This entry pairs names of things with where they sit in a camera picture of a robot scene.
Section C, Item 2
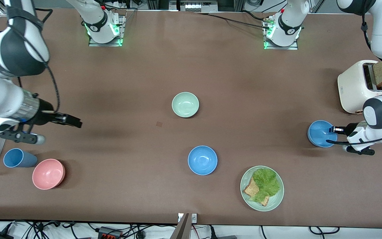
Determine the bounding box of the blue bowl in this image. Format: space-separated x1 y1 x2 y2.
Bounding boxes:
188 145 218 176
307 120 338 148

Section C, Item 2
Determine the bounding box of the green bowl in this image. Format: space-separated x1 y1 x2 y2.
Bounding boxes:
172 92 200 118

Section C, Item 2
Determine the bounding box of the pink bowl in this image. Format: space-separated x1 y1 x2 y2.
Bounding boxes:
32 159 66 190

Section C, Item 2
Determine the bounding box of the white toaster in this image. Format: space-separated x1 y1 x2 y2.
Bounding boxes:
338 60 382 114

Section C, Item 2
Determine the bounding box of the blue plastic cup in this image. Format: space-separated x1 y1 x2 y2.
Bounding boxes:
3 148 38 168

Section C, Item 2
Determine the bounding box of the green lettuce leaf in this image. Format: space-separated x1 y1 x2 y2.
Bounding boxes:
251 168 281 203

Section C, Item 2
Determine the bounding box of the green plate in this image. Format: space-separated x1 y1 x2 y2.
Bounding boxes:
240 165 285 212

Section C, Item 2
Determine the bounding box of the black power strip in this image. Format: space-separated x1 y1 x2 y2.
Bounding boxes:
97 226 122 239

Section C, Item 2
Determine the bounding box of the grey metal strut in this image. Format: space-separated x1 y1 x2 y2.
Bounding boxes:
169 213 190 239

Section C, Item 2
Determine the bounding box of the grey control box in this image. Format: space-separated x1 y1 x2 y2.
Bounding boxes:
169 0 218 12

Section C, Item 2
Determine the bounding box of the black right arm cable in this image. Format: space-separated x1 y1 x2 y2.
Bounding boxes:
32 8 61 113

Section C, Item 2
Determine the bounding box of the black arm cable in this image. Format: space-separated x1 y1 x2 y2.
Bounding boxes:
360 0 382 78
32 8 61 113

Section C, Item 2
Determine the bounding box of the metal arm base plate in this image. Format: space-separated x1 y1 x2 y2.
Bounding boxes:
263 18 299 50
88 15 125 47

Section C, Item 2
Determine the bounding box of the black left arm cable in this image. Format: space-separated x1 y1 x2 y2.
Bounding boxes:
360 0 382 78

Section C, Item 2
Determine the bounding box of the black table cable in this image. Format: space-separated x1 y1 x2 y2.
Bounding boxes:
194 12 273 31

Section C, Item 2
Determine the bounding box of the white table edge bracket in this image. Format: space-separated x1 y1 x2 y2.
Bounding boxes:
178 213 198 223

